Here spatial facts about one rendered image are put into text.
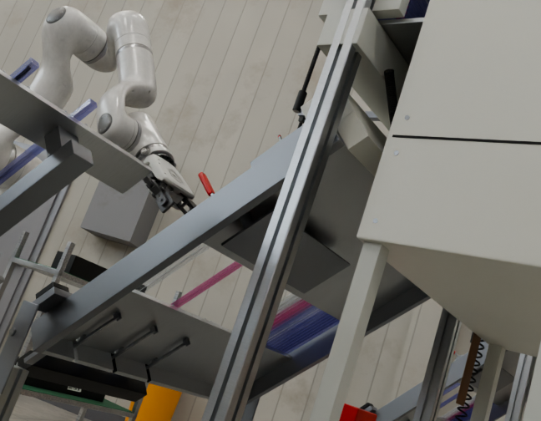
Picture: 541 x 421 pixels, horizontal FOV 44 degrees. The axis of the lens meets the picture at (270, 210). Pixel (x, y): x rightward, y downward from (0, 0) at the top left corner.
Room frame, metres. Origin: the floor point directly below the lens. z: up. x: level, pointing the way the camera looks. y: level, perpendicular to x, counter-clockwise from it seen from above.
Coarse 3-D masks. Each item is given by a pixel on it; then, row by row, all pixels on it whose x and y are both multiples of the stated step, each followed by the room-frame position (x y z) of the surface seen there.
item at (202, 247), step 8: (200, 248) 1.25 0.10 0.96; (208, 248) 1.26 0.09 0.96; (184, 256) 1.27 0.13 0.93; (192, 256) 1.27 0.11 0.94; (176, 264) 1.28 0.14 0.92; (184, 264) 1.28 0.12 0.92; (160, 272) 1.30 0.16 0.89; (168, 272) 1.29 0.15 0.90; (152, 280) 1.31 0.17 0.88; (160, 280) 1.31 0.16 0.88; (136, 288) 1.33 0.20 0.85; (144, 288) 1.32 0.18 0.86
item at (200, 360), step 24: (120, 312) 1.36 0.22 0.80; (144, 312) 1.38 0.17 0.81; (168, 312) 1.41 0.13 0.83; (72, 336) 1.39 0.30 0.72; (96, 336) 1.41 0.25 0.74; (120, 336) 1.44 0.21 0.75; (168, 336) 1.49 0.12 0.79; (192, 336) 1.52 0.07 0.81; (216, 336) 1.55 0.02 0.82; (144, 360) 1.56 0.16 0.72; (168, 360) 1.59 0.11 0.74; (192, 360) 1.63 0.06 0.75; (216, 360) 1.66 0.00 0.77; (264, 360) 1.74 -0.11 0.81; (288, 360) 1.78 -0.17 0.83
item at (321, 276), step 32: (352, 160) 1.11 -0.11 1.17; (320, 192) 1.17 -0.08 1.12; (352, 192) 1.19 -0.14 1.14; (256, 224) 1.14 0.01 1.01; (320, 224) 1.26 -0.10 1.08; (352, 224) 1.29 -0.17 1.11; (256, 256) 1.23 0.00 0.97; (320, 256) 1.29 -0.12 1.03; (352, 256) 1.40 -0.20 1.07; (288, 288) 1.45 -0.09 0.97; (320, 288) 1.48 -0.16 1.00; (384, 288) 1.57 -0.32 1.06
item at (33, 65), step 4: (28, 60) 0.86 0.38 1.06; (32, 60) 0.86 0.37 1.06; (24, 64) 0.86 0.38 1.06; (28, 64) 0.86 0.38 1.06; (32, 64) 0.86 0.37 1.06; (36, 64) 0.86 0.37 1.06; (20, 68) 0.86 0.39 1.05; (24, 68) 0.86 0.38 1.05; (28, 68) 0.86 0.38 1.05; (32, 68) 0.86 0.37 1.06; (36, 68) 0.86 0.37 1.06; (16, 72) 0.87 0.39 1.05; (20, 72) 0.86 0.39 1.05; (24, 72) 0.87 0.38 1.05; (28, 72) 0.87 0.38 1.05; (32, 72) 0.87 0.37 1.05; (12, 76) 0.87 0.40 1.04; (16, 76) 0.87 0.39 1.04; (20, 76) 0.87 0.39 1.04; (24, 76) 0.87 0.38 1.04; (20, 80) 0.88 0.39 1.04
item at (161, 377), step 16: (48, 352) 1.34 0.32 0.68; (64, 352) 1.38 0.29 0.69; (80, 352) 1.41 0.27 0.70; (96, 352) 1.46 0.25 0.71; (112, 368) 1.47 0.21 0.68; (128, 368) 1.52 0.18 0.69; (144, 368) 1.57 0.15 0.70; (160, 368) 1.62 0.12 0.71; (160, 384) 1.60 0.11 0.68; (176, 384) 1.65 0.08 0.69; (192, 384) 1.70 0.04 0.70; (208, 384) 1.76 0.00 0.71
